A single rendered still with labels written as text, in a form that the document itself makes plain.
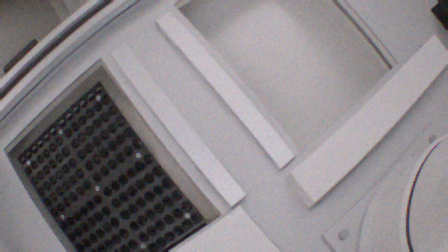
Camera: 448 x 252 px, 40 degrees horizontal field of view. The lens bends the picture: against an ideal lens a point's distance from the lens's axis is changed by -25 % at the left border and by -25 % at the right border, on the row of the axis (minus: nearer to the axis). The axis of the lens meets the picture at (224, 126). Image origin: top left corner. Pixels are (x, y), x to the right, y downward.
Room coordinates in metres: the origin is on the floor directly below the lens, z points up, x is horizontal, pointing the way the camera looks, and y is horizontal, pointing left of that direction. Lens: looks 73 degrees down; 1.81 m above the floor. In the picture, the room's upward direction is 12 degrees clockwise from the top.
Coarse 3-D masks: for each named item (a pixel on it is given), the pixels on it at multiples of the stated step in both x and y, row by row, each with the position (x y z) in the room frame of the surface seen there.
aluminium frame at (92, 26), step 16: (112, 0) 0.38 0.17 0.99; (128, 0) 0.38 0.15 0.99; (144, 0) 0.40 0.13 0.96; (96, 16) 0.35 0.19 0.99; (112, 16) 0.36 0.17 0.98; (80, 32) 0.33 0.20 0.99; (96, 32) 0.34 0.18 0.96; (64, 48) 0.30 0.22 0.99; (80, 48) 0.32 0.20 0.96; (32, 64) 0.27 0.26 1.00; (48, 64) 0.28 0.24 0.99; (64, 64) 0.30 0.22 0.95; (16, 80) 0.25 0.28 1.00; (32, 80) 0.25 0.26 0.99; (0, 96) 0.22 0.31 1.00; (16, 96) 0.23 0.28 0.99; (0, 112) 0.20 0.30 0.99
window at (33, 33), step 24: (0, 0) 0.26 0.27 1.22; (24, 0) 0.29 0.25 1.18; (48, 0) 0.31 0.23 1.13; (72, 0) 0.34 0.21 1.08; (96, 0) 0.36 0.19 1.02; (0, 24) 0.26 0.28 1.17; (24, 24) 0.28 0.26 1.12; (48, 24) 0.31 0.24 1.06; (72, 24) 0.33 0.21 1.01; (0, 48) 0.25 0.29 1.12; (24, 48) 0.27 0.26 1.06; (48, 48) 0.30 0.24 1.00; (0, 72) 0.23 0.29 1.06
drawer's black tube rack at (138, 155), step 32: (96, 128) 0.24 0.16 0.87; (128, 128) 0.25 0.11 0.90; (32, 160) 0.17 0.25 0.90; (64, 160) 0.18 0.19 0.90; (96, 160) 0.20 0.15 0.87; (128, 160) 0.21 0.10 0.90; (64, 192) 0.14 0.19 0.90; (96, 192) 0.15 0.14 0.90; (128, 192) 0.17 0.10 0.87; (160, 192) 0.19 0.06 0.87; (64, 224) 0.10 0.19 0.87; (96, 224) 0.11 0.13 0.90; (128, 224) 0.13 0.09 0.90; (160, 224) 0.14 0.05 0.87; (192, 224) 0.15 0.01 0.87
